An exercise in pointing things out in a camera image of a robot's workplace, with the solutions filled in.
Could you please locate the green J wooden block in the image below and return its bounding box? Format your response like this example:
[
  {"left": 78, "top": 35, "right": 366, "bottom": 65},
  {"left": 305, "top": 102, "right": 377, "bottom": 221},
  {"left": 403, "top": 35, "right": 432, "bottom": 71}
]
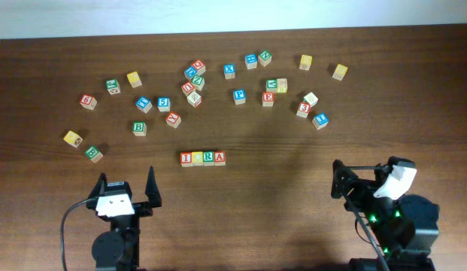
[{"left": 105, "top": 79, "right": 120, "bottom": 95}]

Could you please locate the blue D wooden block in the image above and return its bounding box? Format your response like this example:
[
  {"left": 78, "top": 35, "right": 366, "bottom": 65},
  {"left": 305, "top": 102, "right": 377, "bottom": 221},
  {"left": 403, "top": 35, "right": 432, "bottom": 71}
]
[{"left": 184, "top": 66, "right": 197, "bottom": 81}]

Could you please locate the blue X wooden block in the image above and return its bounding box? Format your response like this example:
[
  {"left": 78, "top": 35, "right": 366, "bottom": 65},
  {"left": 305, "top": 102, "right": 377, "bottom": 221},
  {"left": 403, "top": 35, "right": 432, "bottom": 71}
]
[{"left": 223, "top": 63, "right": 235, "bottom": 80}]

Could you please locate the red 3 wooden block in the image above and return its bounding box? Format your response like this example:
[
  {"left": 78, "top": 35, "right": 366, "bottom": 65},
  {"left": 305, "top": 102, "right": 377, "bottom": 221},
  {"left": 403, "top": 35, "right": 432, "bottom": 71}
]
[{"left": 296, "top": 102, "right": 311, "bottom": 118}]

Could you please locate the red Y wooden block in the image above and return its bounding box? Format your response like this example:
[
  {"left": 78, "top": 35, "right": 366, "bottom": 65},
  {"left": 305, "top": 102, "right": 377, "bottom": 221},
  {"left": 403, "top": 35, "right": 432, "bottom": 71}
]
[{"left": 165, "top": 111, "right": 181, "bottom": 129}]

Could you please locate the plain O wooden block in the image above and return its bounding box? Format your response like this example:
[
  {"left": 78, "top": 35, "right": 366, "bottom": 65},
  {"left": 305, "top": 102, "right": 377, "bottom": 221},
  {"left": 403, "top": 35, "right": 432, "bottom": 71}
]
[{"left": 303, "top": 92, "right": 319, "bottom": 107}]

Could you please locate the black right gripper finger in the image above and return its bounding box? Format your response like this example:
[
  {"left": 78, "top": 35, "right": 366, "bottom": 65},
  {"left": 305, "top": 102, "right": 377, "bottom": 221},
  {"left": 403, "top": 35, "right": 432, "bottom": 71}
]
[
  {"left": 331, "top": 160, "right": 359, "bottom": 199},
  {"left": 387, "top": 156, "right": 416, "bottom": 168}
]

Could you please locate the plain diamond wooden block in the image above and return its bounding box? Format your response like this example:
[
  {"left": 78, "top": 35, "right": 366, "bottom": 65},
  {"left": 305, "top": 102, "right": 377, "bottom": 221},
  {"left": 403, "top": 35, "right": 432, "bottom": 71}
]
[{"left": 187, "top": 91, "right": 202, "bottom": 108}]

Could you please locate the blue T wooden block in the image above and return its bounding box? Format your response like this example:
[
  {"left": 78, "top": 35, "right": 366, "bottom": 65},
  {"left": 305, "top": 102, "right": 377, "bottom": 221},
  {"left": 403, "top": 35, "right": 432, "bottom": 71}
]
[{"left": 135, "top": 96, "right": 153, "bottom": 114}]

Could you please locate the red Q wooden block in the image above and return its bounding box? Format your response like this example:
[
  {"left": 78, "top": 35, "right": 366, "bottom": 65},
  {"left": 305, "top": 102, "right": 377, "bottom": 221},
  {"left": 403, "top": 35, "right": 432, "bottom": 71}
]
[{"left": 192, "top": 59, "right": 206, "bottom": 76}]

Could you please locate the yellow top block far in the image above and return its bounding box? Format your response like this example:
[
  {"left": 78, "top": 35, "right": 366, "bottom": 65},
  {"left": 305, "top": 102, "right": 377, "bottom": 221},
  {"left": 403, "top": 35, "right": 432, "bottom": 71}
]
[{"left": 299, "top": 54, "right": 313, "bottom": 71}]

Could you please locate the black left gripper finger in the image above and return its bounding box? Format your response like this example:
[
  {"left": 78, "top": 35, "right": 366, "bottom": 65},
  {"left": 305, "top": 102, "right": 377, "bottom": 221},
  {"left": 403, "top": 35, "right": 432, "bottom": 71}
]
[
  {"left": 88, "top": 172, "right": 107, "bottom": 199},
  {"left": 145, "top": 166, "right": 162, "bottom": 208}
]

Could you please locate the green N wooden block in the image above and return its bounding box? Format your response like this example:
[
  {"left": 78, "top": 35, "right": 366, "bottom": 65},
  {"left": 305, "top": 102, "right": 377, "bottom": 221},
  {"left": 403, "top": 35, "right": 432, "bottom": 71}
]
[{"left": 258, "top": 50, "right": 272, "bottom": 66}]

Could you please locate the red 6 wooden block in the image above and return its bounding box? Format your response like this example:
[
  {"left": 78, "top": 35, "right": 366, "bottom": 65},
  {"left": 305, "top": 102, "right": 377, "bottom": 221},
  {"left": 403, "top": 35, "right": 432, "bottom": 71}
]
[{"left": 80, "top": 94, "right": 97, "bottom": 110}]

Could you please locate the red I wooden block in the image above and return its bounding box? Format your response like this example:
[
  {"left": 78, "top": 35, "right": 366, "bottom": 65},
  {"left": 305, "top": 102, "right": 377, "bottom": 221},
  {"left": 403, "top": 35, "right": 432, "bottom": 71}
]
[{"left": 180, "top": 152, "right": 193, "bottom": 167}]

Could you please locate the blue L wooden block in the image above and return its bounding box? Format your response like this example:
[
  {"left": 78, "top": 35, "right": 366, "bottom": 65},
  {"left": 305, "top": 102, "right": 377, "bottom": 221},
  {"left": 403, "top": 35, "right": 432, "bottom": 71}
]
[{"left": 312, "top": 113, "right": 329, "bottom": 129}]

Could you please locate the yellow top block right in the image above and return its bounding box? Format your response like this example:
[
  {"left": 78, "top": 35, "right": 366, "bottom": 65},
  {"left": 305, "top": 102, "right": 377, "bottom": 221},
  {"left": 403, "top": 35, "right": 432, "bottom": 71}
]
[{"left": 332, "top": 64, "right": 348, "bottom": 81}]

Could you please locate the green R wooden block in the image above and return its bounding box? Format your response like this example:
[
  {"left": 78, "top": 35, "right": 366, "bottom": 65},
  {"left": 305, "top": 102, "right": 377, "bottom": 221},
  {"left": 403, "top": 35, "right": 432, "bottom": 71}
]
[{"left": 203, "top": 151, "right": 214, "bottom": 166}]

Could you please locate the green B wooden block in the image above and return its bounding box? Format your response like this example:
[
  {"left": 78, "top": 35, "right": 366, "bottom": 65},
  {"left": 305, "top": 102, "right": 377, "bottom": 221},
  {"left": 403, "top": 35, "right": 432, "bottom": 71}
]
[{"left": 132, "top": 122, "right": 147, "bottom": 136}]

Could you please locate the green V wooden block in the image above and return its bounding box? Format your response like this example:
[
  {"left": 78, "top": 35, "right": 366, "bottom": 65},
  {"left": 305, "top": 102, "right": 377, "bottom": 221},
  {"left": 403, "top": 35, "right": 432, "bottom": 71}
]
[{"left": 265, "top": 79, "right": 278, "bottom": 93}]

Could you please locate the blue P wooden block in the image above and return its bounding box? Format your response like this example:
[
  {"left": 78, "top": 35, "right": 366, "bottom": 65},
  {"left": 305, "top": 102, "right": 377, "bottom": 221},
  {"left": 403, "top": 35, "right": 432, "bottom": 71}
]
[{"left": 233, "top": 89, "right": 246, "bottom": 105}]

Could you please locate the blue H wooden block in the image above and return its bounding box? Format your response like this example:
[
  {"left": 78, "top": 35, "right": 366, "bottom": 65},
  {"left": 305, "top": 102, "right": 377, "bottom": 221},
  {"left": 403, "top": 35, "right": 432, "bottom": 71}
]
[{"left": 244, "top": 54, "right": 258, "bottom": 69}]

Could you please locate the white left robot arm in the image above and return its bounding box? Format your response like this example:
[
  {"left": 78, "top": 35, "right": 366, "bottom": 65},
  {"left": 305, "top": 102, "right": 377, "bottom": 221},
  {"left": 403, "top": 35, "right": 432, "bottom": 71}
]
[{"left": 86, "top": 167, "right": 162, "bottom": 271}]

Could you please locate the yellow sided wooden block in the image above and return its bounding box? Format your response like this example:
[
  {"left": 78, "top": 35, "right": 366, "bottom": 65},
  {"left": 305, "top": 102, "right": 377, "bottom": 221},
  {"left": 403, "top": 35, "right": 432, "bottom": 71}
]
[{"left": 277, "top": 78, "right": 288, "bottom": 93}]

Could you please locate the green Z wooden block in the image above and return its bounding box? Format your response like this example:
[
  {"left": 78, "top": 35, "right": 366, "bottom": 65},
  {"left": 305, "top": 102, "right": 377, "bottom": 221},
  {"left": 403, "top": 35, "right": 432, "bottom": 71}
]
[{"left": 190, "top": 75, "right": 205, "bottom": 91}]

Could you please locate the red U wooden block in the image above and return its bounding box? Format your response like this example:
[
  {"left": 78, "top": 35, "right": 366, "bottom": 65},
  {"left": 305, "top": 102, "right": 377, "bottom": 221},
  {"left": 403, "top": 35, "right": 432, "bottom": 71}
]
[{"left": 181, "top": 81, "right": 196, "bottom": 96}]

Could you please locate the red E wooden block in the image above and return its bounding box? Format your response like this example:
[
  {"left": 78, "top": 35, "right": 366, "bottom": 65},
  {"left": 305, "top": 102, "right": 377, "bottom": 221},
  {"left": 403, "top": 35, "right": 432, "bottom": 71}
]
[{"left": 262, "top": 92, "right": 274, "bottom": 107}]

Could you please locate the red A wooden block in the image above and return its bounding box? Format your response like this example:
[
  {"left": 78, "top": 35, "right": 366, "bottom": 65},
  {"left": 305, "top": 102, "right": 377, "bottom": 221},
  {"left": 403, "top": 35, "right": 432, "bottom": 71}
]
[{"left": 214, "top": 151, "right": 226, "bottom": 166}]

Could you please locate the blue 5 wooden block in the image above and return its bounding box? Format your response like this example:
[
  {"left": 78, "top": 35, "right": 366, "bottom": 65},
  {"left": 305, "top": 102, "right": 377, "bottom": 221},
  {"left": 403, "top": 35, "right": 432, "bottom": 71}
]
[{"left": 157, "top": 97, "right": 171, "bottom": 112}]

